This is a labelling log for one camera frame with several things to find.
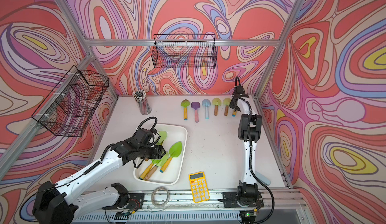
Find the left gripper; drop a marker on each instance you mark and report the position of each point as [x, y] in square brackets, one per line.
[159, 152]

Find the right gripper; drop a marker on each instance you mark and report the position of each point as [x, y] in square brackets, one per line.
[232, 105]

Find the green wooden-handle shovel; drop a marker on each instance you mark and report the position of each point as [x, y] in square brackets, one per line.
[226, 103]
[158, 165]

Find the green shovel wooden handle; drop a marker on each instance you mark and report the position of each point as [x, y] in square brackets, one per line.
[216, 102]

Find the light blue shovel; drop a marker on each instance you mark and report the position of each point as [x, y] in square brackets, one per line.
[206, 103]

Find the green shovel blue-tip handle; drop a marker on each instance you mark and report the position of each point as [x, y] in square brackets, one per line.
[174, 152]

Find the purple shovel pink handle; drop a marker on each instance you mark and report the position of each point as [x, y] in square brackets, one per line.
[195, 106]

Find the green shovel yellow handle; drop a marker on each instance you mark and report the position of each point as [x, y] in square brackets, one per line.
[185, 104]

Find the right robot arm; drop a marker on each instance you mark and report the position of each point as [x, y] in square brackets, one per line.
[249, 132]

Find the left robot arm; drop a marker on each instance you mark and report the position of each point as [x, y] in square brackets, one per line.
[65, 200]

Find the green shovel in tray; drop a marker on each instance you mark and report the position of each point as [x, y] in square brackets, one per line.
[142, 176]

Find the white storage tray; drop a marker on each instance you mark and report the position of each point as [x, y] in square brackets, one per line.
[167, 169]

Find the metal pen cup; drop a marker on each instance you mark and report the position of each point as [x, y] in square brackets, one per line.
[141, 99]

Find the yellow calculator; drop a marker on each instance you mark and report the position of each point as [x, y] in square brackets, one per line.
[199, 187]

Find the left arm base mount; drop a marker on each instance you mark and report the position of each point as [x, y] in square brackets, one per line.
[131, 202]

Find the black wire basket back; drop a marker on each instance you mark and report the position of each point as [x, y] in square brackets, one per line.
[180, 50]

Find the black wire basket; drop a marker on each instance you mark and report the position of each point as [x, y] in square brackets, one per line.
[180, 50]
[73, 107]

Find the black wire basket left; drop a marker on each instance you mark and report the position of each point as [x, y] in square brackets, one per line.
[73, 107]

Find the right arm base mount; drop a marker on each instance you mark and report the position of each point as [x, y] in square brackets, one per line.
[231, 200]

